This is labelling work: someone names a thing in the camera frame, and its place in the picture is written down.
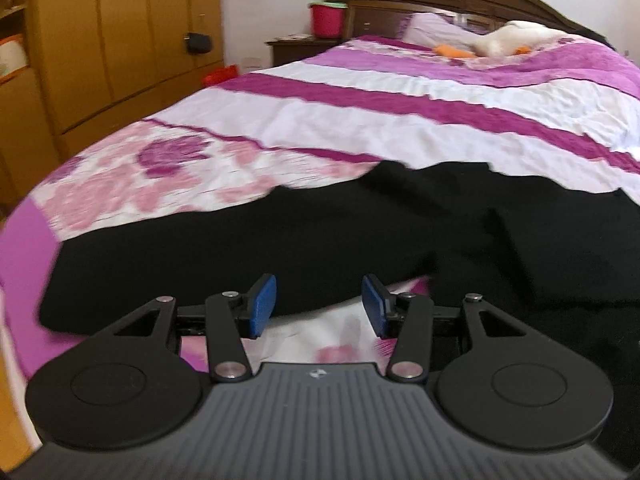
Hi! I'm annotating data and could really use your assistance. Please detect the red bag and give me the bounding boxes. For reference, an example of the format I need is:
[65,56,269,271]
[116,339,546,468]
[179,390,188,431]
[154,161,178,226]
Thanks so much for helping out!
[201,64,238,86]

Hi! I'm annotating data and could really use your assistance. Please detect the wooden wardrobe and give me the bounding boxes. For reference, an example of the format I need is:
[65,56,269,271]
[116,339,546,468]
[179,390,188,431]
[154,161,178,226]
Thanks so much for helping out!
[0,0,226,211]

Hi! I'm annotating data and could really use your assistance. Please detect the white plush toy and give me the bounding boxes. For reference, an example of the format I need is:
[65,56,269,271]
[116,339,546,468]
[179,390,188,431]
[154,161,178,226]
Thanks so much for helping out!
[472,20,571,58]

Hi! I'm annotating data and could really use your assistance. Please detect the purple pillow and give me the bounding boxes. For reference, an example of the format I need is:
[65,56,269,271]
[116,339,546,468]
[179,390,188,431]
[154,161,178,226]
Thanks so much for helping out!
[402,12,488,48]

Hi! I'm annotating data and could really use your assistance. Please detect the dark wooden nightstand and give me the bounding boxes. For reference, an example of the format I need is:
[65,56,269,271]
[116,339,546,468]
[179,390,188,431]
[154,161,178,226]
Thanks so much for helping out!
[265,35,343,68]

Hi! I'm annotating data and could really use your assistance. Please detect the red bucket with green lid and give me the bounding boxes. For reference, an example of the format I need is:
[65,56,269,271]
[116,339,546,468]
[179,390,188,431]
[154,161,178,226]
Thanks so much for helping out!
[307,1,348,41]

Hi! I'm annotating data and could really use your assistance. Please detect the purple floral bedspread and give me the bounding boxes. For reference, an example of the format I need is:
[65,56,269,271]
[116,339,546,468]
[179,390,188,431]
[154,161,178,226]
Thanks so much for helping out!
[0,35,640,391]

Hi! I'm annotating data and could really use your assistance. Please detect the black pouch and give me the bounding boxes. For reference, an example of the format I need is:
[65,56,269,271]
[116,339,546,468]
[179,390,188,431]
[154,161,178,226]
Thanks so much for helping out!
[184,32,213,55]

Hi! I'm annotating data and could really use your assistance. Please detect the black clothing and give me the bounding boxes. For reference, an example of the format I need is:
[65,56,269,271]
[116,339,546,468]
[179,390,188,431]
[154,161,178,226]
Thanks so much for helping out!
[37,160,640,401]

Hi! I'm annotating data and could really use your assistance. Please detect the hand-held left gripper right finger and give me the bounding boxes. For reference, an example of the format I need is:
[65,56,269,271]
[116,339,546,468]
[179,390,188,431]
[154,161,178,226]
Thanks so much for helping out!
[361,273,547,385]

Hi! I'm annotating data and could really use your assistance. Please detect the white box with orange trim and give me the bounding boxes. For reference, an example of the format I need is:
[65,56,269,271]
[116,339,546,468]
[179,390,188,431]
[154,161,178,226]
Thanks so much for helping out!
[0,35,28,83]

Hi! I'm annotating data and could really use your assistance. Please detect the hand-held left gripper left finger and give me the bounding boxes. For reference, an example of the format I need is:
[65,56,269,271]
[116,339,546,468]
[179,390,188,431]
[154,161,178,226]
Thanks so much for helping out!
[95,273,277,385]

